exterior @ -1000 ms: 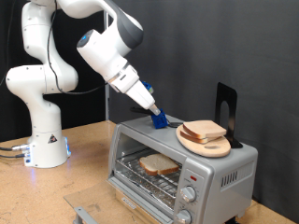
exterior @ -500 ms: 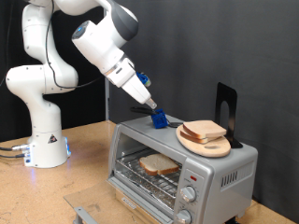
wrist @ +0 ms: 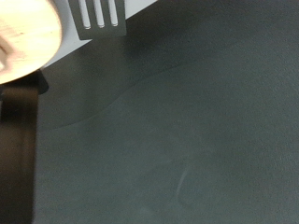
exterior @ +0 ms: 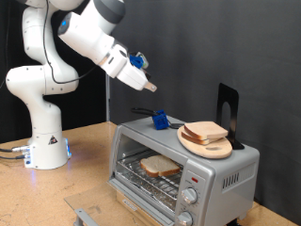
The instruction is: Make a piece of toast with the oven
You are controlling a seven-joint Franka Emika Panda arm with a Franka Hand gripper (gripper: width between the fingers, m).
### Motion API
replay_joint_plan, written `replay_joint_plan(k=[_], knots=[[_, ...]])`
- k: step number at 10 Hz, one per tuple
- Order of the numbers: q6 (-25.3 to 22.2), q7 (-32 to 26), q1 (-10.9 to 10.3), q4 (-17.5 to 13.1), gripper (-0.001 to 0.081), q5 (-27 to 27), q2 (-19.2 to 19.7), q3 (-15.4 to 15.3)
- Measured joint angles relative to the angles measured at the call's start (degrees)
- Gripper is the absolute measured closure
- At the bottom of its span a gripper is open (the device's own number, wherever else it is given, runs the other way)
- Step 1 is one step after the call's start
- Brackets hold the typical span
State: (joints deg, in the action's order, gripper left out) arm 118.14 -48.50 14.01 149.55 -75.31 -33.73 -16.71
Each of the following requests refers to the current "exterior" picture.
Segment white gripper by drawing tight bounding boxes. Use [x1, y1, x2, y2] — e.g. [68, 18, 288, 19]
[115, 60, 158, 93]

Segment metal spatula with blue block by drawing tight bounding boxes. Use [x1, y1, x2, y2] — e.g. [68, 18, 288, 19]
[131, 107, 186, 131]

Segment thick bread slice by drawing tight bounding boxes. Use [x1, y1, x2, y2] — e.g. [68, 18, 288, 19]
[139, 153, 182, 179]

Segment glass oven door with handle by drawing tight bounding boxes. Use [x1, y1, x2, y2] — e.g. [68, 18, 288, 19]
[64, 178, 177, 226]

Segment silver oven knob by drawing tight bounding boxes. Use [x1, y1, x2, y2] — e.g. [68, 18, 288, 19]
[182, 186, 198, 205]
[176, 211, 194, 226]

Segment silver toaster oven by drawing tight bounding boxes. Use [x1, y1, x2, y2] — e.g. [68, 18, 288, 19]
[107, 113, 261, 226]

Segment metal pole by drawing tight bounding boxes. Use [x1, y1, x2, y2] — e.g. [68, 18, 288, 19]
[104, 73, 112, 122]

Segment grey backdrop curtain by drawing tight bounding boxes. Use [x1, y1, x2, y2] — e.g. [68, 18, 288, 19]
[110, 0, 301, 225]

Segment black backdrop curtain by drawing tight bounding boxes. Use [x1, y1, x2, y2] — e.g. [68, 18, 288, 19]
[0, 0, 107, 144]

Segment thin bread slice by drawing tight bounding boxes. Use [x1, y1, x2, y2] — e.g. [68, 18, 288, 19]
[181, 131, 224, 146]

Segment wide bread slice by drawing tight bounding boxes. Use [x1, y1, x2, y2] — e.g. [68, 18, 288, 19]
[183, 121, 230, 141]

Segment black metal bookend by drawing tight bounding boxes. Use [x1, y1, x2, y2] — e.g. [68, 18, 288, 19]
[215, 82, 246, 151]

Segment round wooden cutting board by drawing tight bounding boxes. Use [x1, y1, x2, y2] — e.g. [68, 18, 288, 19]
[176, 125, 233, 160]

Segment blue printed mount bracket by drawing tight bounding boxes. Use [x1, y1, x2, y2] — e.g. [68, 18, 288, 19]
[129, 54, 145, 70]

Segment black camera cable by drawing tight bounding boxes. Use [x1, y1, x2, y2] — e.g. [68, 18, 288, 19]
[41, 0, 99, 85]

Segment wire oven rack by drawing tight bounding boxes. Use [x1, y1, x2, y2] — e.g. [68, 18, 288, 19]
[116, 150, 184, 202]

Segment robot base cable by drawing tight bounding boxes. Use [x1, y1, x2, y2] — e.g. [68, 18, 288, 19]
[0, 145, 30, 154]
[0, 153, 26, 161]

